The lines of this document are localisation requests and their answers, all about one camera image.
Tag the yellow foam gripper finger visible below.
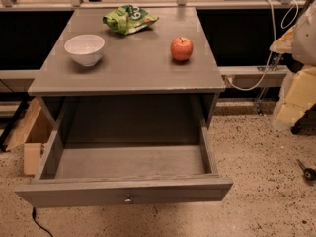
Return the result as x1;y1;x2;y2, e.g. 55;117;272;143
270;27;294;54
273;65;316;129

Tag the red apple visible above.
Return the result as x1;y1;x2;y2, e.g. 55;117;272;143
170;37;194;61

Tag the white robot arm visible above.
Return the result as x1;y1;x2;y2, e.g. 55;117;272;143
270;1;316;130

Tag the round metal drawer knob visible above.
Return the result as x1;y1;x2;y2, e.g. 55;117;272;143
124;195;133;204

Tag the grey open top drawer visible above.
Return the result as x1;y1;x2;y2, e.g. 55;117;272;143
15;95;232;207

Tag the black knob tool on floor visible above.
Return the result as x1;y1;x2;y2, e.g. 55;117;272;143
297;160;316;181

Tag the grey wooden cabinet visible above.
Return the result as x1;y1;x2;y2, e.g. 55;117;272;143
28;7;225;120

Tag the green snack bag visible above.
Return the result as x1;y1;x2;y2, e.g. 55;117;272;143
103;4;159;36

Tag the white ceramic bowl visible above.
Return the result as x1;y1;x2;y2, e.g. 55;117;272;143
64;35;105;66

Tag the white cable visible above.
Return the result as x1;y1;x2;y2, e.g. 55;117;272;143
226;0;300;92

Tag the grey metal rail frame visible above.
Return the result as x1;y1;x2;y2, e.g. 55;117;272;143
0;0;316;94

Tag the black floor cable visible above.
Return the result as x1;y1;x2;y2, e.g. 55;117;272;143
31;206;54;237

